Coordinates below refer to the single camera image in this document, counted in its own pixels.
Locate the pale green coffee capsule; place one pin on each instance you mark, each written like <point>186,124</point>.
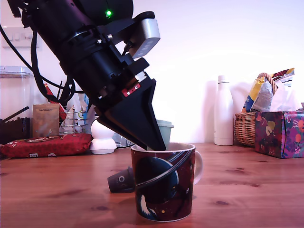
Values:
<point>165,133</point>

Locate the dark grey coffee capsule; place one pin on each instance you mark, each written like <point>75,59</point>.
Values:
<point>118,181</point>

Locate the red coffee package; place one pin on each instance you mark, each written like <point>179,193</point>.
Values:
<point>47,146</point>

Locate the dark coffee beans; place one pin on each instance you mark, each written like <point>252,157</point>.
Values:
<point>16,131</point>

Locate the large clear water bottle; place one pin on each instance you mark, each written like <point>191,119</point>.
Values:
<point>123,142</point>

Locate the dark red planet print mug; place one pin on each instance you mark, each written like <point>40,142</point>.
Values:
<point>161,185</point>

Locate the brown kraft pouch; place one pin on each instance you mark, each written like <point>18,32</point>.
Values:
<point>46,121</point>

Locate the clear plastic storage container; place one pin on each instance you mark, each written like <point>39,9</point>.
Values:
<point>14,95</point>

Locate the white insulated bottle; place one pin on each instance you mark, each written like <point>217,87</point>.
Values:
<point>223,114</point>

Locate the wicker basket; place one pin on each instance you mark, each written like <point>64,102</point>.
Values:
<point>244,129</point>

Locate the yellow and grey snack bag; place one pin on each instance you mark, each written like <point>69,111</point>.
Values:
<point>259,97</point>

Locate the floral tissue box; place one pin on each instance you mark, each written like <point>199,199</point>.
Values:
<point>270,133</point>

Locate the white tissue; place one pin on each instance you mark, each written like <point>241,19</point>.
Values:
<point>285,99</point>

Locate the red patterned snack bag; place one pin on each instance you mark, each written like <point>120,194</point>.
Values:
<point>286,76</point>

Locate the small white round camera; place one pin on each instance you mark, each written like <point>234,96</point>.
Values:
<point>102,145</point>

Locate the white light switch plate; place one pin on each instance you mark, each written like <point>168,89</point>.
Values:
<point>21,44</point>

